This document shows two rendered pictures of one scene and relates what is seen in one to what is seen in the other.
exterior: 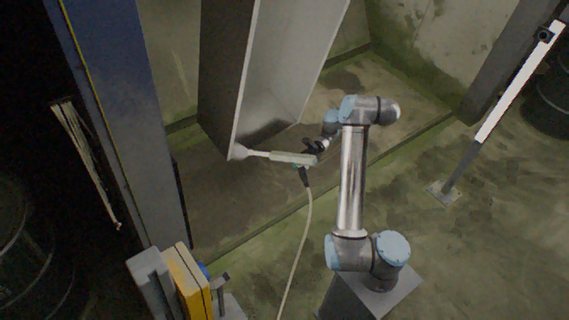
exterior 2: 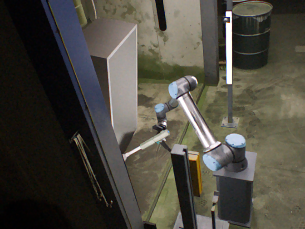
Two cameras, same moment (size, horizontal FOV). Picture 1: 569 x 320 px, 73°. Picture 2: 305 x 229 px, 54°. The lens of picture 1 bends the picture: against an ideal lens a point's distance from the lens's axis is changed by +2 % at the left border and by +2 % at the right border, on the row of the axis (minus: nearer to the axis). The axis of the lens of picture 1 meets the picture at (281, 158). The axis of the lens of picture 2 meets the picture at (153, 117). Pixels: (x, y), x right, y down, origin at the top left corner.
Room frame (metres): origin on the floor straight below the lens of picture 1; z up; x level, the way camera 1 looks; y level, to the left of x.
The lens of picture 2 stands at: (-0.54, 0.59, 2.52)
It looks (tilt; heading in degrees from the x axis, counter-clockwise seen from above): 37 degrees down; 340
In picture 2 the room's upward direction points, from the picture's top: 12 degrees counter-clockwise
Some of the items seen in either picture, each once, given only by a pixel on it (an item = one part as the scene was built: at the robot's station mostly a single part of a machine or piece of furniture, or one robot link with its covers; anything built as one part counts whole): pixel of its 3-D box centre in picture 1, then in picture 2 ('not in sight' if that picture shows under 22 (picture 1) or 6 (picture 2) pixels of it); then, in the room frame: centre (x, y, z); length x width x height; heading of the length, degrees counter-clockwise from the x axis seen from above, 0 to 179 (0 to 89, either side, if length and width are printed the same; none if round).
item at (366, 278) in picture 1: (379, 267); (235, 159); (0.81, -0.50, 0.69); 0.19 x 0.19 x 0.10
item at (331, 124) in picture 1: (333, 121); (161, 110); (1.59, -0.27, 0.82); 0.12 x 0.09 x 0.12; 95
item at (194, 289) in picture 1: (189, 292); (187, 173); (0.32, 0.17, 1.42); 0.12 x 0.06 x 0.26; 42
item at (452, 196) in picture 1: (444, 191); (230, 121); (1.84, -1.27, 0.01); 0.20 x 0.20 x 0.01; 42
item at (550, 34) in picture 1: (546, 33); (226, 18); (1.83, -1.22, 1.35); 0.09 x 0.07 x 0.07; 42
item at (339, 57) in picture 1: (263, 91); not in sight; (2.65, 0.23, 0.11); 2.70 x 0.02 x 0.13; 132
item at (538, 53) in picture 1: (514, 89); (229, 50); (1.82, -1.24, 1.02); 0.06 x 0.02 x 0.83; 42
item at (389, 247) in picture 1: (386, 254); (234, 147); (0.81, -0.50, 0.83); 0.17 x 0.15 x 0.18; 95
